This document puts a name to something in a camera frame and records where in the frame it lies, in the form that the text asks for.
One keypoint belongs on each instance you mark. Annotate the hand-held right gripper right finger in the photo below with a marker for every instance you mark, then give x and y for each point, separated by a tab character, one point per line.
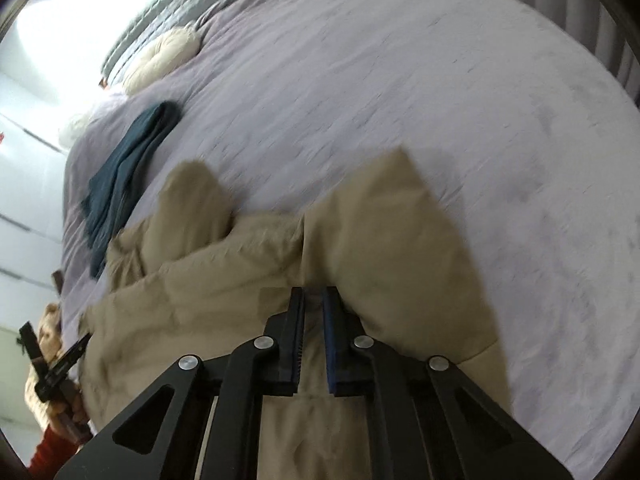
335	350

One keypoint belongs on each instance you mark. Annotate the blue denim jeans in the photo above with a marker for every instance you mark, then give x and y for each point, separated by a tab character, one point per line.
125	170

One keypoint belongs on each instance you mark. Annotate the lavender plush bed blanket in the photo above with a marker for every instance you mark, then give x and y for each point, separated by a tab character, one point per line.
400	85

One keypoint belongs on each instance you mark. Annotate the khaki puffer jacket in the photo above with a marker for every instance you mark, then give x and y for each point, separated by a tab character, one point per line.
380	240

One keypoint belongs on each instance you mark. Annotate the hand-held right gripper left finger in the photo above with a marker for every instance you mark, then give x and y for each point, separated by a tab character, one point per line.
292	350

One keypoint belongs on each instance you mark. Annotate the grey quilted headboard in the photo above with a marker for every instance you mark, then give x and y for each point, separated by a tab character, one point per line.
165	5

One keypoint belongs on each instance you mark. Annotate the white wardrobe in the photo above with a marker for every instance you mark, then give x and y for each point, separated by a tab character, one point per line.
30	185

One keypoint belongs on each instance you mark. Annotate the yellow striped fleece robe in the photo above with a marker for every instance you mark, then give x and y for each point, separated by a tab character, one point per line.
50	330

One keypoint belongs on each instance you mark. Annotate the person's left hand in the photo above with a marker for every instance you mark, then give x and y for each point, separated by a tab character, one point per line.
75	412

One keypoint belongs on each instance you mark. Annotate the round cream pleated cushion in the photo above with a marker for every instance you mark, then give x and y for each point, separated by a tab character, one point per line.
160	57

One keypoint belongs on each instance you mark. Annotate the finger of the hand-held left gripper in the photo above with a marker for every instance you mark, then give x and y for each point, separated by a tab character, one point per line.
29	342
70	355

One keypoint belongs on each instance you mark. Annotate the person's left forearm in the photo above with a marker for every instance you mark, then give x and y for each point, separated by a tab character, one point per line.
55	452

